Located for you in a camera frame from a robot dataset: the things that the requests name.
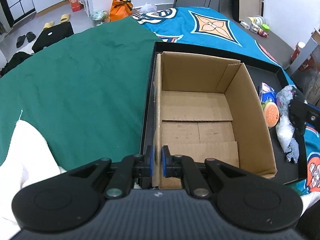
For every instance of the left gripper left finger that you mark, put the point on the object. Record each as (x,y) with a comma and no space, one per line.
(114,180)

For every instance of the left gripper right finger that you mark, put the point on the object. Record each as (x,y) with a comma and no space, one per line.
(203,180)

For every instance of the white fuzzy cloth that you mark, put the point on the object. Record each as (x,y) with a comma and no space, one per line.
(284,131)

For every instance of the burger plush toy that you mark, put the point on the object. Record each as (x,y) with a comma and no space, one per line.
(271,113)

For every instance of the blue-grey rag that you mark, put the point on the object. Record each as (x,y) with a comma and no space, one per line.
(292,152)

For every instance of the blue tissue pack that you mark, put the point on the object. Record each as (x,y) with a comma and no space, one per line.
(266,93)

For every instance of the brown cardboard box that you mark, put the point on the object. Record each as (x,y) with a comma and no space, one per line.
(208,107)

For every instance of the black shallow tray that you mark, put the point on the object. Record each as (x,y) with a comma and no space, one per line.
(204,103)

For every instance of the grey bench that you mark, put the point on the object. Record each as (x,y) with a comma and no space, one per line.
(280,50)

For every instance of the red white can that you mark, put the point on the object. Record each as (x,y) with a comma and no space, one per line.
(299,46)

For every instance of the white metal table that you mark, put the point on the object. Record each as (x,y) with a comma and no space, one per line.
(310,46)

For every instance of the green cloth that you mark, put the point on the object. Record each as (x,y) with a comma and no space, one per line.
(85,94)

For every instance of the white pillow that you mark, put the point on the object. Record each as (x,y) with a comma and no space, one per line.
(29,160)

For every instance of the green lidded cup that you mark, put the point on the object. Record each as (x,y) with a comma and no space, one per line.
(265,27)

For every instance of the white jar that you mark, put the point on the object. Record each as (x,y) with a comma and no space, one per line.
(258,20)

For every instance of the blue patterned blanket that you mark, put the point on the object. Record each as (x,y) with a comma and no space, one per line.
(212,31)

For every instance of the black clothing pile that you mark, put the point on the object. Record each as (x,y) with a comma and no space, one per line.
(16,59)

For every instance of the black stool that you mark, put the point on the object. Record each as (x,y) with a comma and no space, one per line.
(52,35)

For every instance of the clear plastic bag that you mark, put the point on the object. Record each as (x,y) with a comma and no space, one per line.
(100,17)

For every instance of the black slipper right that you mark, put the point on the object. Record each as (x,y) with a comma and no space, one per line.
(30,36)

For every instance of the orange gift bag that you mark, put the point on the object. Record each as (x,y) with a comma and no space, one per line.
(120,9)

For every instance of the white plastic bag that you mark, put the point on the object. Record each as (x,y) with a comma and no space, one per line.
(147,8)

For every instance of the orange cardboard box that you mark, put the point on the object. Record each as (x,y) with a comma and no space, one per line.
(75,1)

